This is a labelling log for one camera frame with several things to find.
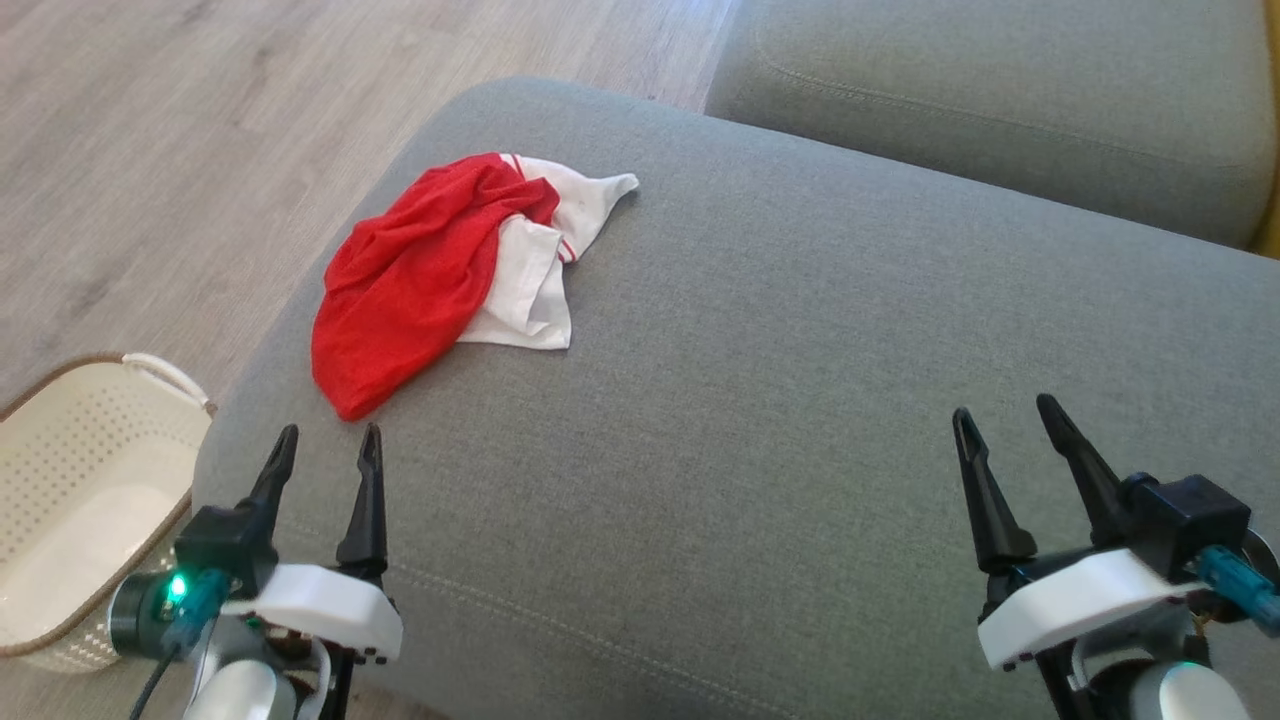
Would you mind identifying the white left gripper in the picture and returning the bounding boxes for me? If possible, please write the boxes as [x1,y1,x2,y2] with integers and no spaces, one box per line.
[220,423,404,720]

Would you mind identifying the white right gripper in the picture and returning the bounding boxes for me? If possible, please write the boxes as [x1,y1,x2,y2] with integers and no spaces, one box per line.
[952,393,1206,720]

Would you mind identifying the red and white shirt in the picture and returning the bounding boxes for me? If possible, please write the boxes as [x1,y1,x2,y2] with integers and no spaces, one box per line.
[311,152,640,422]

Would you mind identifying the cream perforated laundry basket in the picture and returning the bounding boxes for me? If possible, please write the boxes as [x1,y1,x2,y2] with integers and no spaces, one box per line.
[0,352,218,673]

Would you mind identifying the large grey sofa chaise cushion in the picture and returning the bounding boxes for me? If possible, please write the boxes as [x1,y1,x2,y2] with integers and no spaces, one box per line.
[190,77,1280,720]

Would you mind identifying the large yellow sofa back cushion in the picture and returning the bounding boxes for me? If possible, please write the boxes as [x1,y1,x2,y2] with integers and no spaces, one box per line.
[1248,0,1280,261]

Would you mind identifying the teal right camera cable plug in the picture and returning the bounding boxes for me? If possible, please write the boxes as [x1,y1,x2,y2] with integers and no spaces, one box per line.
[1195,545,1280,638]

